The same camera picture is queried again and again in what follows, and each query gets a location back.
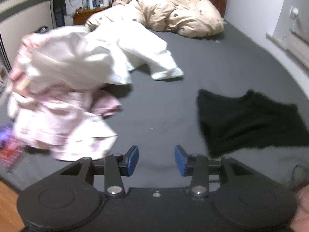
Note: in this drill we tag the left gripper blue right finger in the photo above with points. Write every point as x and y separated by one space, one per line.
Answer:
185 162

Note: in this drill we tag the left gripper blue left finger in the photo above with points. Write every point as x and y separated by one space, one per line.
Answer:
129 161

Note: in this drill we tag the black garment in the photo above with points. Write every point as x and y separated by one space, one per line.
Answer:
250 121

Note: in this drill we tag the grey bed sheet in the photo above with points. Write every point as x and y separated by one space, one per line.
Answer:
157 115

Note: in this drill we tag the pink garment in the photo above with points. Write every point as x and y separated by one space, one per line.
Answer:
66 122

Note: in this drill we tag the white garment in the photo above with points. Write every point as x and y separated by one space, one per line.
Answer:
84 60

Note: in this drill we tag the colourful items on windowsill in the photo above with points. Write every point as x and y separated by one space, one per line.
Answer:
11 149

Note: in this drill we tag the wooden nightstand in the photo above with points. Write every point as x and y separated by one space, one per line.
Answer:
81 15

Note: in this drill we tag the beige patterned duvet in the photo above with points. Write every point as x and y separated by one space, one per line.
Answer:
188 18

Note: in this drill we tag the white bottle on nightstand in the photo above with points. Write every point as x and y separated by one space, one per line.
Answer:
92 4

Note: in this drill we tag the black bag by wall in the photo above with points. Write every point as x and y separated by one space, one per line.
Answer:
59 10

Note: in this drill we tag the white wall socket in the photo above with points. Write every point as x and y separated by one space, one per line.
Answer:
294 12

